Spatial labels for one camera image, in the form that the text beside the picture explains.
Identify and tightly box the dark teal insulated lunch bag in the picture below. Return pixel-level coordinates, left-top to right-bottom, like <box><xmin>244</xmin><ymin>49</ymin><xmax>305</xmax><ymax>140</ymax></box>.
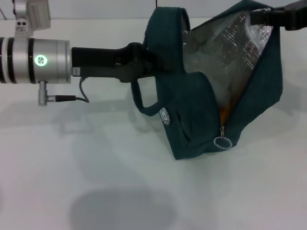
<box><xmin>130</xmin><ymin>0</ymin><xmax>283</xmax><ymax>161</ymax></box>

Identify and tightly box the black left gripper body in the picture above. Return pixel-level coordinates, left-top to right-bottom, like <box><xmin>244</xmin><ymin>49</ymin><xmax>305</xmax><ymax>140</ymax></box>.
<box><xmin>71</xmin><ymin>42</ymin><xmax>154</xmax><ymax>83</ymax></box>

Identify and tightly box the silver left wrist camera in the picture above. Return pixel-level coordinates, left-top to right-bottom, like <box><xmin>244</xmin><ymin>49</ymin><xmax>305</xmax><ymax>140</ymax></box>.
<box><xmin>13</xmin><ymin>0</ymin><xmax>51</xmax><ymax>39</ymax></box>

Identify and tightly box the yellow banana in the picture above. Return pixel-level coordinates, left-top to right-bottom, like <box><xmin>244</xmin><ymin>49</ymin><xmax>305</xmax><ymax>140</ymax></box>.
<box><xmin>219</xmin><ymin>95</ymin><xmax>243</xmax><ymax>122</ymax></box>

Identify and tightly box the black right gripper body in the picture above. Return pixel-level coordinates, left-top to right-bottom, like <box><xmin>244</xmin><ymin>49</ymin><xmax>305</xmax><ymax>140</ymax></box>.
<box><xmin>280</xmin><ymin>0</ymin><xmax>307</xmax><ymax>31</ymax></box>

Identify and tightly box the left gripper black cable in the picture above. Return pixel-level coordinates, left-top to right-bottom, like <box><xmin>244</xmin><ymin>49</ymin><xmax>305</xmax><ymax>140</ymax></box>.
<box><xmin>38</xmin><ymin>76</ymin><xmax>90</xmax><ymax>106</ymax></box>

